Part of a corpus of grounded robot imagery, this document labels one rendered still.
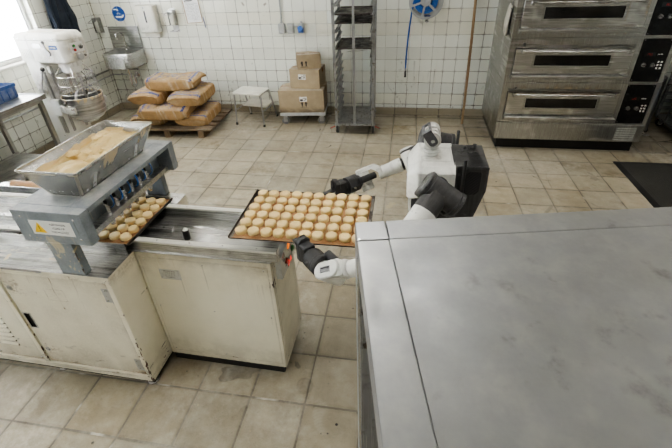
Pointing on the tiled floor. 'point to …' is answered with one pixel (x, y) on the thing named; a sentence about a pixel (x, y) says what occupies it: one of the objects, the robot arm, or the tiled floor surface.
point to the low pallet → (191, 126)
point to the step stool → (254, 99)
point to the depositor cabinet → (81, 312)
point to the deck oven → (579, 45)
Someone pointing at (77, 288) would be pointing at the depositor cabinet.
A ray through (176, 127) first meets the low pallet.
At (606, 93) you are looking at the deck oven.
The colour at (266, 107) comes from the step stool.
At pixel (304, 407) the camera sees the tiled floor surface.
